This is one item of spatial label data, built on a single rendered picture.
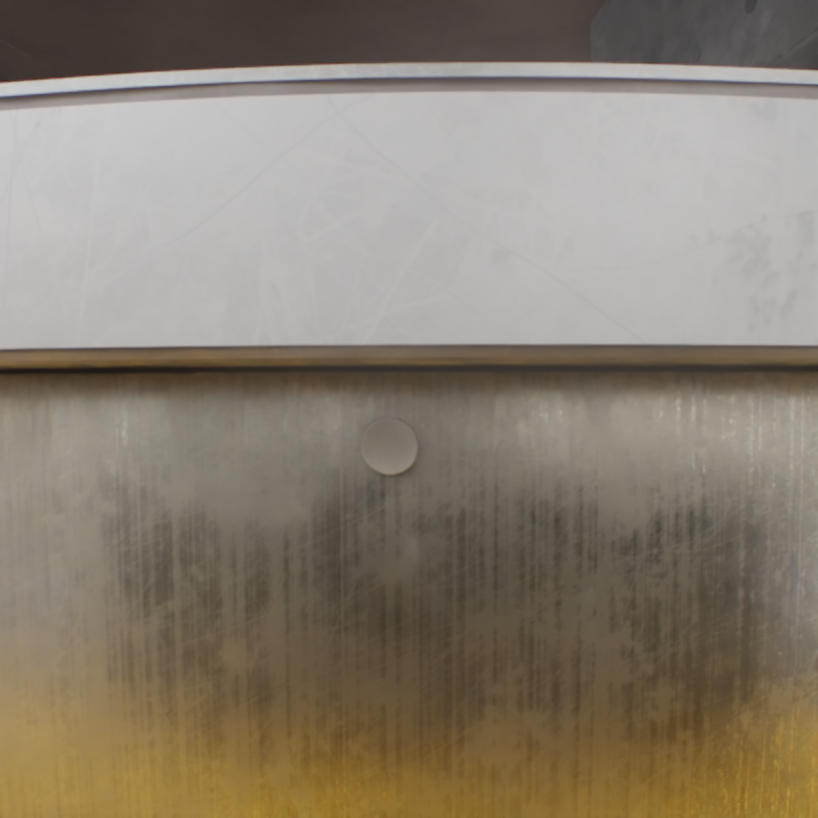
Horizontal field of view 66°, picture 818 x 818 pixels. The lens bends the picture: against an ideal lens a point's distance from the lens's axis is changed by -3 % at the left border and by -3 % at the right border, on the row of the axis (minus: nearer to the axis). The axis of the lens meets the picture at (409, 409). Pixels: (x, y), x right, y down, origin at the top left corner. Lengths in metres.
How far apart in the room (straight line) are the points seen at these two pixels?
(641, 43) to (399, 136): 0.61
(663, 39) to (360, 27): 0.64
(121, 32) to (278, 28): 0.27
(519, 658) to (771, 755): 0.08
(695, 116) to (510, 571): 0.13
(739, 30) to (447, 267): 0.48
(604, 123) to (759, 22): 0.42
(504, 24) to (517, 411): 1.09
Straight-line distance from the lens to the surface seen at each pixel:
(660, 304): 0.17
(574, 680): 0.21
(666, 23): 0.73
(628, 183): 0.18
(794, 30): 0.56
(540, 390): 0.19
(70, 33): 1.36
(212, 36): 1.30
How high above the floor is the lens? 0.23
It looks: 1 degrees down
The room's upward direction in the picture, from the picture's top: straight up
